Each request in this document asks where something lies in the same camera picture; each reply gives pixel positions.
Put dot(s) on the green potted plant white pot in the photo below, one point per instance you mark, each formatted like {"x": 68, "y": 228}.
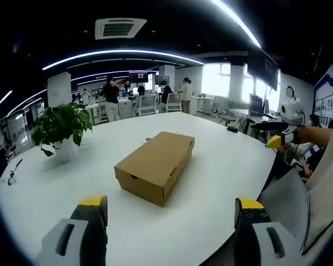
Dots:
{"x": 62, "y": 122}

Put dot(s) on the small black and white clip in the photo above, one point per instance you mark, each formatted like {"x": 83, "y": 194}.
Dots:
{"x": 12, "y": 177}

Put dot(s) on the brown cardboard shoe box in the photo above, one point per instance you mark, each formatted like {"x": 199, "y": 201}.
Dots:
{"x": 155, "y": 155}

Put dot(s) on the long ceiling light strip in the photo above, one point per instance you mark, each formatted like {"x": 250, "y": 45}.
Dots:
{"x": 119, "y": 54}
{"x": 238, "y": 20}

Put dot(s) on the short ceiling light strip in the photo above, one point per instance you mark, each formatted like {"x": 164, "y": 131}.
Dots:
{"x": 1, "y": 102}

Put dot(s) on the blue framed wall poster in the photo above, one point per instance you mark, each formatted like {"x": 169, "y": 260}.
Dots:
{"x": 326, "y": 97}

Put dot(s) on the dark hanging wall screen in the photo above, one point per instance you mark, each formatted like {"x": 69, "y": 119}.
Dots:
{"x": 263, "y": 69}

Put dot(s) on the small black box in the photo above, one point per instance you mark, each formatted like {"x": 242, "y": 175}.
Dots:
{"x": 232, "y": 128}

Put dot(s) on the person's white clothing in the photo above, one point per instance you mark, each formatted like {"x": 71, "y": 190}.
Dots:
{"x": 328, "y": 177}

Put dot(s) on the dark computer monitor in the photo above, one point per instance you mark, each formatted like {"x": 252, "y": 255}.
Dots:
{"x": 256, "y": 104}

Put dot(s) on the ceiling air conditioner vent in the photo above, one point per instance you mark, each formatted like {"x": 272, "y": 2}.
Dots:
{"x": 120, "y": 28}

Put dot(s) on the grey mesh office chair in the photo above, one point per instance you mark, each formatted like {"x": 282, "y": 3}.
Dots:
{"x": 287, "y": 199}

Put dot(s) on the small round table socket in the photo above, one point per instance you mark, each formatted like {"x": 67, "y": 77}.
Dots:
{"x": 148, "y": 139}

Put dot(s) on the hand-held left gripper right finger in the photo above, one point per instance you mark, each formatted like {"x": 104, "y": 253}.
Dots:
{"x": 255, "y": 243}

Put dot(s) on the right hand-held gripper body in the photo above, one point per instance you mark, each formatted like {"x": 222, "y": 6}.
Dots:
{"x": 292, "y": 112}

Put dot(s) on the white office chair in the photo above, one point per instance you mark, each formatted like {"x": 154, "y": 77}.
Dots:
{"x": 172, "y": 102}
{"x": 145, "y": 104}

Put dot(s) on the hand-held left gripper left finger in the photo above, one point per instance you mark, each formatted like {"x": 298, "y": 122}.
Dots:
{"x": 72, "y": 243}

